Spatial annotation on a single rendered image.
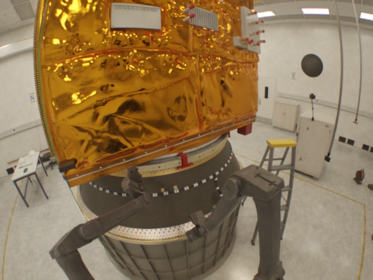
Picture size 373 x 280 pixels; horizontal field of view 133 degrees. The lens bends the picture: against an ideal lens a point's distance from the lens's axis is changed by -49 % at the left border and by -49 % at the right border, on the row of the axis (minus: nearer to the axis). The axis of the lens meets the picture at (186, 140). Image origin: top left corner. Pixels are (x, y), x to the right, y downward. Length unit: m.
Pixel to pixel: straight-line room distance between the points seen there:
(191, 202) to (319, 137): 3.52
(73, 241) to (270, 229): 0.48
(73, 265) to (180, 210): 0.99
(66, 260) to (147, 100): 0.84
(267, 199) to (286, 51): 8.26
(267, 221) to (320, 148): 3.91
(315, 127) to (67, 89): 4.23
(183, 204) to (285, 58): 7.95
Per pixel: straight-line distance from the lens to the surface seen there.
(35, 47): 1.06
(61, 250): 0.43
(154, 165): 1.12
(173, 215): 1.27
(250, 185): 0.39
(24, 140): 6.86
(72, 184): 1.04
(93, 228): 0.47
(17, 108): 6.75
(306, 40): 8.40
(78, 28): 0.93
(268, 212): 0.41
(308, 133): 4.22
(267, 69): 8.71
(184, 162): 1.15
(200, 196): 1.31
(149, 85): 0.94
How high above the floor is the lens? 2.27
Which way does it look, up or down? 22 degrees down
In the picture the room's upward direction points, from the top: 3 degrees counter-clockwise
